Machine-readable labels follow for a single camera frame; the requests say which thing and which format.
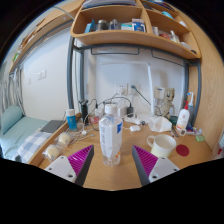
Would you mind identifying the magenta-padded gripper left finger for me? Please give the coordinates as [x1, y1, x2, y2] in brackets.
[44, 144, 95, 187]

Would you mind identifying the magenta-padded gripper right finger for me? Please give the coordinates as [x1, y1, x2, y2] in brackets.
[131, 144, 181, 187]

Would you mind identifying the clear plastic water bottle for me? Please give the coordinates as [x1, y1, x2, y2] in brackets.
[98, 103, 124, 167]

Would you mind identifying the plastic-wrapped bun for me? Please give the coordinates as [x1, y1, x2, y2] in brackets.
[43, 143, 62, 161]
[57, 132, 72, 148]

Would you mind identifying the cream ceramic mug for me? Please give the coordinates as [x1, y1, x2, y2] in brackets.
[146, 133, 177, 159]

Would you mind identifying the flat round red coaster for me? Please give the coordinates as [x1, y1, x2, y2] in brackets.
[175, 144, 190, 158]

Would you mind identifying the dark grey tablet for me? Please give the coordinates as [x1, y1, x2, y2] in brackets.
[40, 119, 66, 134]

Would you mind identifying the white plastic bag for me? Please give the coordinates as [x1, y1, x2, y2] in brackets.
[147, 115, 173, 133]

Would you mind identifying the blue white-capped tube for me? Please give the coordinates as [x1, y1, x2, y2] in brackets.
[65, 108, 78, 132]

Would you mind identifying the white earbuds case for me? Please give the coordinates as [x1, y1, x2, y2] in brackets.
[129, 124, 141, 133]

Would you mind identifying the bed with green sheet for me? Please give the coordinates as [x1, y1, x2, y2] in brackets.
[0, 114, 54, 164]

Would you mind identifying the white red-pump lotion bottle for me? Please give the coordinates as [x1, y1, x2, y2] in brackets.
[175, 100, 191, 132]

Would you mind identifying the white power strip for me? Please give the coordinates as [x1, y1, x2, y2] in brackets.
[123, 114, 143, 126]

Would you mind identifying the black electric shaver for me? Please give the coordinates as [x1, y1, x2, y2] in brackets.
[78, 99, 90, 125]

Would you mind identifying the black charger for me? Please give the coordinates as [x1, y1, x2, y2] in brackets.
[126, 106, 135, 118]

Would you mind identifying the brown tree figure toy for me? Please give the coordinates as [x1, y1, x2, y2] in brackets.
[156, 87, 176, 119]

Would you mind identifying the white charger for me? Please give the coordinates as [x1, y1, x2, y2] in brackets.
[117, 105, 128, 118]

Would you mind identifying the light green pillow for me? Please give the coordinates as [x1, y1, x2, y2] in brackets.
[0, 105, 24, 134]

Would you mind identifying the blue white-nozzle rinse bottle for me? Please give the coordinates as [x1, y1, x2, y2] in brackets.
[186, 91, 196, 128]

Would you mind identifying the wooden shelf unit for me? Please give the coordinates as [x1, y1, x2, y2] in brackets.
[70, 0, 202, 60]

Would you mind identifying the black cable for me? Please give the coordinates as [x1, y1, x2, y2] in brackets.
[130, 84, 152, 107]

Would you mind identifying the white wall socket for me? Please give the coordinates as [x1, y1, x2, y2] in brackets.
[115, 83, 129, 96]

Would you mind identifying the grey metal frame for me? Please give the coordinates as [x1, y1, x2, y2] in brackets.
[66, 34, 203, 126]

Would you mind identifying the white light switch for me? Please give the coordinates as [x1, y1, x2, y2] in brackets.
[37, 69, 48, 81]

